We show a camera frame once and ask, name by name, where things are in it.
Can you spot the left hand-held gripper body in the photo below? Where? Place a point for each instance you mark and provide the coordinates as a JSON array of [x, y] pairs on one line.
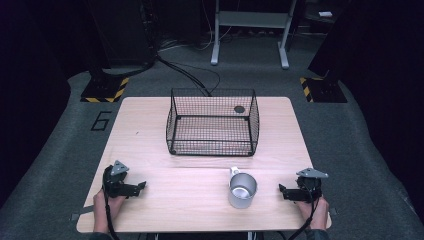
[[115, 178]]

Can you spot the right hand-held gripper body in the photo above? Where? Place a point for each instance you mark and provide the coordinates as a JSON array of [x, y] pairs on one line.
[[310, 183]]

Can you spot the silver metal cup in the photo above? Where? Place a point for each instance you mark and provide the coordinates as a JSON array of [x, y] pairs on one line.
[[242, 191]]

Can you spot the person's right hand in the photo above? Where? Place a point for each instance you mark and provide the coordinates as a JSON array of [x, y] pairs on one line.
[[316, 213]]

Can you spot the person's left hand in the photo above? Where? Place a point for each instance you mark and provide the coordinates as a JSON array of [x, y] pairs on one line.
[[106, 208]]

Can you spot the grey tape strip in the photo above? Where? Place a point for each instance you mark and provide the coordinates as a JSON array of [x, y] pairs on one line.
[[332, 211], [81, 212]]

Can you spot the black base with hazard stripes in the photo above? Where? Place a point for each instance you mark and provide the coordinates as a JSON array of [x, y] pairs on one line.
[[106, 89], [322, 89]]

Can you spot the dark round table grommet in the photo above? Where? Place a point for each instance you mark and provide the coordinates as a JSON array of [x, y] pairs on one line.
[[239, 109]]

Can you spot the small white box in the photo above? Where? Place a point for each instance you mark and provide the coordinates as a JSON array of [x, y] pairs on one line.
[[325, 14]]

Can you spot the white metal stand frame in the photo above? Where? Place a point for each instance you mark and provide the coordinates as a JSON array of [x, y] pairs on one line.
[[253, 20]]

